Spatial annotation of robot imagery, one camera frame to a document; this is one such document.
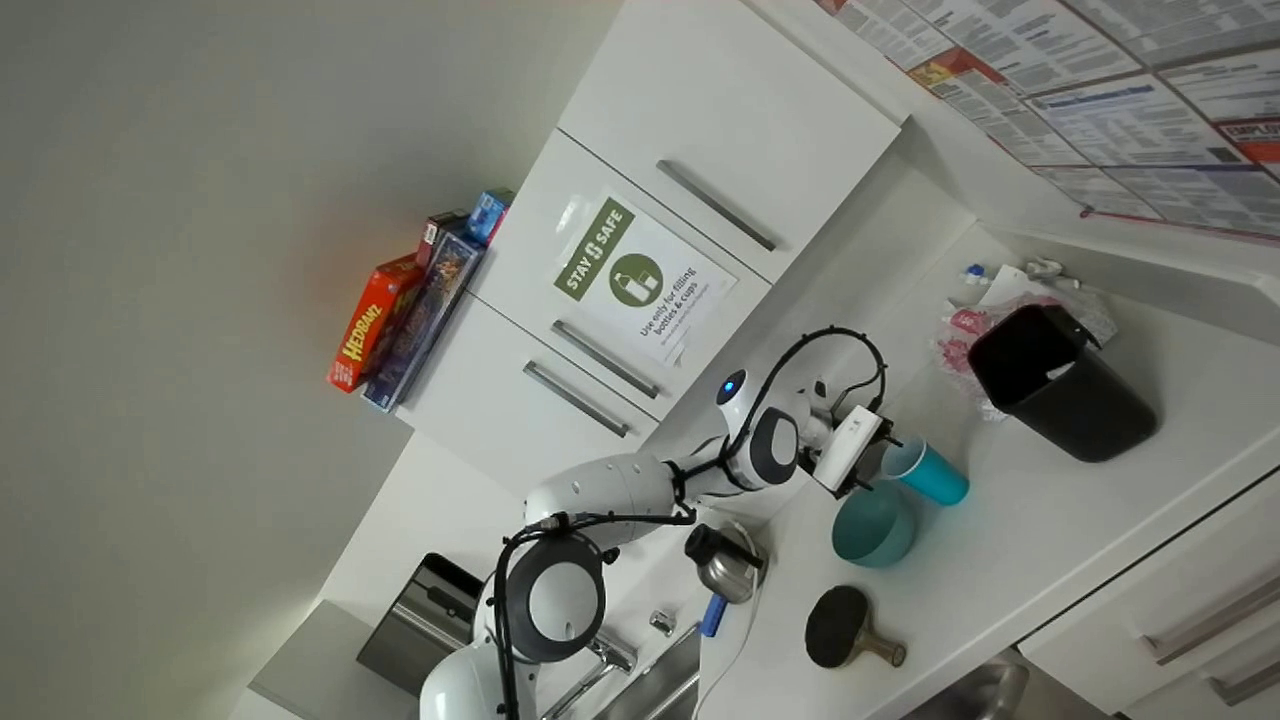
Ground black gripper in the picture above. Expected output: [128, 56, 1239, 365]
[857, 420, 924, 503]

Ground teal plastic cup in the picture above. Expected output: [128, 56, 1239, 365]
[880, 440, 970, 510]

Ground teal bowl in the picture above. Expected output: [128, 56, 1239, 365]
[827, 480, 928, 572]

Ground black table tennis paddle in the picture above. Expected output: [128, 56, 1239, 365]
[803, 582, 913, 672]

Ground large steel carafe black lid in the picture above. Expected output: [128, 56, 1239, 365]
[678, 514, 771, 607]

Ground black plastic bin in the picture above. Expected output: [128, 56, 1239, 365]
[967, 298, 1159, 468]

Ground green stay safe sign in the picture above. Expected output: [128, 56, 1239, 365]
[550, 192, 739, 383]

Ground chrome sink faucet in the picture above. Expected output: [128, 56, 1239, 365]
[572, 633, 696, 720]

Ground small blue box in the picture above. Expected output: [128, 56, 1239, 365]
[459, 187, 514, 253]

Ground long blue cardboard box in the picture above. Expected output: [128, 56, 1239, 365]
[359, 223, 486, 417]

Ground steel paper towel dispenser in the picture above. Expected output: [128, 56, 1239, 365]
[354, 548, 486, 697]

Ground orange cardboard box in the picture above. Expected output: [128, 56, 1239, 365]
[328, 253, 432, 397]

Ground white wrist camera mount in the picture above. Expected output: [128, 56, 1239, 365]
[810, 404, 889, 496]

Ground silver cabinet handle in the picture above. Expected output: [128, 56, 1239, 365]
[652, 154, 782, 256]
[1208, 653, 1280, 711]
[521, 354, 633, 440]
[550, 314, 668, 399]

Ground white wall cabinet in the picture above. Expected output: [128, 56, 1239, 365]
[394, 0, 913, 496]

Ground silver lower cabinet handle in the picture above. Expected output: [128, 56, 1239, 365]
[1208, 653, 1280, 711]

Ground large multi-panel wall poster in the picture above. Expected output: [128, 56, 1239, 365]
[810, 0, 1280, 246]

